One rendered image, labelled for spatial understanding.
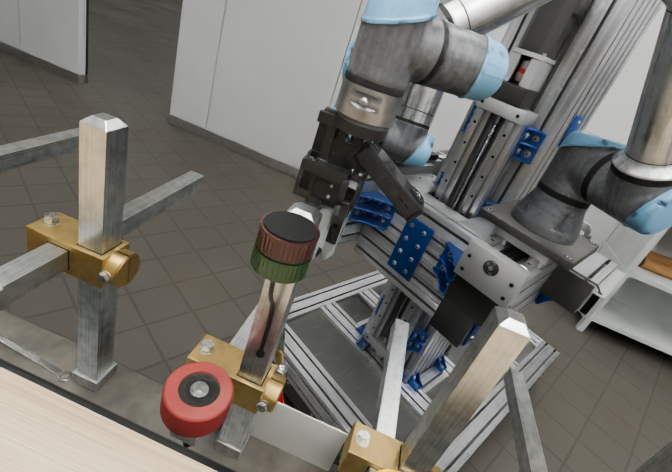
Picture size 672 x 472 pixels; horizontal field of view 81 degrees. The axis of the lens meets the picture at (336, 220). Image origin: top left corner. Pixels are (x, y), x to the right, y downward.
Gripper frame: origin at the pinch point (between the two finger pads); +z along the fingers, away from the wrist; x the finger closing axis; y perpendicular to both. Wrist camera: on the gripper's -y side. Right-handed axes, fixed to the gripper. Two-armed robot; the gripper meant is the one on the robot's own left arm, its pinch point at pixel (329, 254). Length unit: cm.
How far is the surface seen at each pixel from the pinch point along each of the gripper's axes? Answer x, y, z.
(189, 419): 23.9, 6.2, 11.4
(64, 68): -266, 309, 93
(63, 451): 31.3, 14.7, 12.0
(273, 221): 17.2, 4.9, -11.7
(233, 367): 12.8, 6.0, 15.0
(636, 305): -236, -207, 86
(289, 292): 13.6, 1.8, -1.6
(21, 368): 16, 38, 32
